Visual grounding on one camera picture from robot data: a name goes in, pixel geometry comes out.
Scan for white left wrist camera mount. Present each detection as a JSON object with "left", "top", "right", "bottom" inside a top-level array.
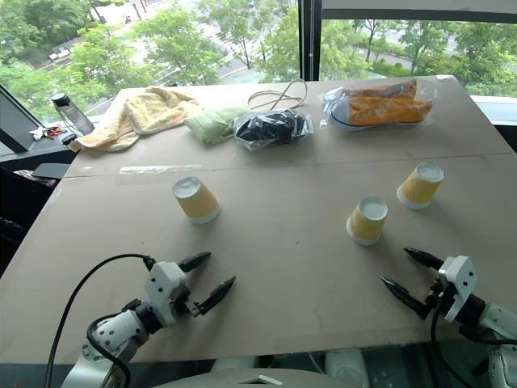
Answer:
[{"left": 144, "top": 260, "right": 191, "bottom": 327}]

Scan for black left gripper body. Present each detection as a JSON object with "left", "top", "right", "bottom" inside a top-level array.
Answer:
[{"left": 170, "top": 287, "right": 203, "bottom": 320}]

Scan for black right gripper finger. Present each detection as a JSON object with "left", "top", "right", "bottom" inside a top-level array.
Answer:
[
  {"left": 380, "top": 276, "right": 432, "bottom": 320},
  {"left": 403, "top": 247, "right": 445, "bottom": 271}
]

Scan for silver robot torso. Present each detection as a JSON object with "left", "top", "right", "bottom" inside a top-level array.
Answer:
[{"left": 153, "top": 348, "right": 371, "bottom": 388}]

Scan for small red white items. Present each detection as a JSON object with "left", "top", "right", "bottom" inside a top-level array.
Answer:
[{"left": 28, "top": 125, "right": 68, "bottom": 141}]

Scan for black window frame post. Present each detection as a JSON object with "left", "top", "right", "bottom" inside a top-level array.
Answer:
[{"left": 297, "top": 0, "right": 323, "bottom": 82}]

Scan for grey water bottle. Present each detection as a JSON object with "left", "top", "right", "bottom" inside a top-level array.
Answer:
[{"left": 51, "top": 92, "right": 95, "bottom": 137}]

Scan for beige cord loop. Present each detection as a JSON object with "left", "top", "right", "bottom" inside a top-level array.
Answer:
[{"left": 246, "top": 78, "right": 309, "bottom": 112}]

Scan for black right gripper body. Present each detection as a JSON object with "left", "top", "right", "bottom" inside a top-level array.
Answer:
[{"left": 423, "top": 268, "right": 450, "bottom": 320}]

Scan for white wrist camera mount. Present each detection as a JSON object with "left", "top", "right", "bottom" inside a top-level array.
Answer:
[
  {"left": 437, "top": 255, "right": 476, "bottom": 322},
  {"left": 144, "top": 260, "right": 191, "bottom": 327}
]

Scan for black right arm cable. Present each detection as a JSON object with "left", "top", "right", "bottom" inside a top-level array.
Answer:
[{"left": 429, "top": 301, "right": 474, "bottom": 388}]

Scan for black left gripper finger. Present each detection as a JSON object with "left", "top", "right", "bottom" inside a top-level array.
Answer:
[
  {"left": 192, "top": 276, "right": 237, "bottom": 317},
  {"left": 177, "top": 251, "right": 212, "bottom": 273}
]

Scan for green cloth in bag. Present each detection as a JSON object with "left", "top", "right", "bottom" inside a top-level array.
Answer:
[{"left": 183, "top": 105, "right": 252, "bottom": 144}]

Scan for orange items in plastic bag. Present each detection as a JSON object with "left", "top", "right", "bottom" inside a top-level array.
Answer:
[{"left": 319, "top": 78, "right": 439, "bottom": 130}]

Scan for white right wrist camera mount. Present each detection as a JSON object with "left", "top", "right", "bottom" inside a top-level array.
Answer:
[{"left": 437, "top": 255, "right": 476, "bottom": 322}]

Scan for black items in plastic bag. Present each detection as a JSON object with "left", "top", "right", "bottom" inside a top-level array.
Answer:
[{"left": 231, "top": 108, "right": 315, "bottom": 152}]

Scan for yellow paper cup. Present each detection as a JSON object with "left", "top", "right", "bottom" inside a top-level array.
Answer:
[
  {"left": 346, "top": 196, "right": 389, "bottom": 247},
  {"left": 396, "top": 162, "right": 445, "bottom": 210},
  {"left": 171, "top": 175, "right": 222, "bottom": 226}
]

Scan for dark side desk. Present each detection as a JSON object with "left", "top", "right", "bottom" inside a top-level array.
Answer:
[{"left": 0, "top": 86, "right": 78, "bottom": 276}]

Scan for yellow towel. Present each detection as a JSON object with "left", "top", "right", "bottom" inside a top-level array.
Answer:
[{"left": 75, "top": 86, "right": 202, "bottom": 153}]

